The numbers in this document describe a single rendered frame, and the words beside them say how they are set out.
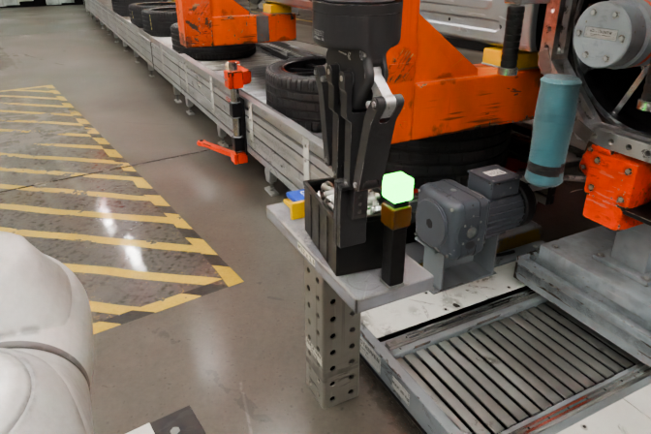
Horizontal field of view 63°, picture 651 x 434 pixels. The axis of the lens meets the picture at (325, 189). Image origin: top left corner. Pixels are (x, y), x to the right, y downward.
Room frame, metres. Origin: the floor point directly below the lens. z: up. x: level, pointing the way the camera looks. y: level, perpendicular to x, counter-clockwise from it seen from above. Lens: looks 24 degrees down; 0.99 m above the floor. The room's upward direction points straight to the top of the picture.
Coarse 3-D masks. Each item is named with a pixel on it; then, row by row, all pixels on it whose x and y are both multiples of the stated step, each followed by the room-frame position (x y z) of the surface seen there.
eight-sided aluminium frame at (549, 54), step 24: (552, 0) 1.38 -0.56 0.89; (576, 0) 1.38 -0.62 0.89; (552, 24) 1.36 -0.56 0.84; (552, 48) 1.35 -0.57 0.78; (552, 72) 1.34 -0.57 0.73; (576, 120) 1.25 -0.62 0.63; (600, 120) 1.26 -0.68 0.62; (600, 144) 1.19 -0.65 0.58; (624, 144) 1.14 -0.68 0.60; (648, 144) 1.09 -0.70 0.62
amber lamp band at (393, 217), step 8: (384, 208) 0.81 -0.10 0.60; (392, 208) 0.79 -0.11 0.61; (400, 208) 0.79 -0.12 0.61; (408, 208) 0.80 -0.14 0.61; (384, 216) 0.81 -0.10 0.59; (392, 216) 0.79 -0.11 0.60; (400, 216) 0.79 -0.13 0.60; (408, 216) 0.80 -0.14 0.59; (392, 224) 0.79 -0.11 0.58; (400, 224) 0.79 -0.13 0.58; (408, 224) 0.80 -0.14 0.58
